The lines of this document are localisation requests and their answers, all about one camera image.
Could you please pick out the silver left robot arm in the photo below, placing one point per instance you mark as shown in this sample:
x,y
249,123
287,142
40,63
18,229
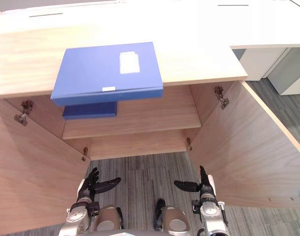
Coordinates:
x,y
77,216

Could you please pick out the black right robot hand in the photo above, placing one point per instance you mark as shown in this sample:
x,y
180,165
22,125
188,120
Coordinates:
x,y
204,185

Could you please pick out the wooden office cabinet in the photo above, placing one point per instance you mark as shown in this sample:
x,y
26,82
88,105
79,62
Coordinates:
x,y
115,81

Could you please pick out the wooden right cabinet door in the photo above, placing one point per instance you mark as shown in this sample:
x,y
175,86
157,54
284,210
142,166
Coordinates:
x,y
248,147

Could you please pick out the blue file folder with label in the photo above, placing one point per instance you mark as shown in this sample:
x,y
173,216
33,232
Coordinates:
x,y
108,73

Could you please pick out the metal door hinge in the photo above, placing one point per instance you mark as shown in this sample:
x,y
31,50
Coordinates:
x,y
221,97
85,153
188,144
23,111

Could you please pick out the silver left robot leg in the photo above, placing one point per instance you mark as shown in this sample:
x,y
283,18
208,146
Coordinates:
x,y
108,218

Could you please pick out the silver right robot leg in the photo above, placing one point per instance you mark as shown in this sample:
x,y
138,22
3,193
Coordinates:
x,y
170,216

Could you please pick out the white pedestal cabinet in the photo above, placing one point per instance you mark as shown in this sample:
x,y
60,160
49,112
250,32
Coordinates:
x,y
260,62

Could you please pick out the wooden cabinet door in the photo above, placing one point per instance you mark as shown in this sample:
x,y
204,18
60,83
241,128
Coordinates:
x,y
32,172
248,147

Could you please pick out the white desk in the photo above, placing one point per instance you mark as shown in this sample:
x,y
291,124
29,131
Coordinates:
x,y
213,19

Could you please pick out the wooden cabinet shelf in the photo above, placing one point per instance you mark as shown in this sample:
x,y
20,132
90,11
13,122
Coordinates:
x,y
135,120

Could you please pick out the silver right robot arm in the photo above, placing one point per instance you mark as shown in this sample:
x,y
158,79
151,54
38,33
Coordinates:
x,y
211,215

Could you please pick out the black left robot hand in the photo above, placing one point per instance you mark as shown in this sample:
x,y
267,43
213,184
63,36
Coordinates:
x,y
92,183

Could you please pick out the dark blue folder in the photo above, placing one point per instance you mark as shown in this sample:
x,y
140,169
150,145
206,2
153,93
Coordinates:
x,y
90,110

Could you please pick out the silver robot leg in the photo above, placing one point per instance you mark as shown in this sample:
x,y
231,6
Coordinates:
x,y
170,216
108,218

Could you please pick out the wooden left cabinet door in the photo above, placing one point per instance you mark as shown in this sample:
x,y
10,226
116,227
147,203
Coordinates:
x,y
32,172

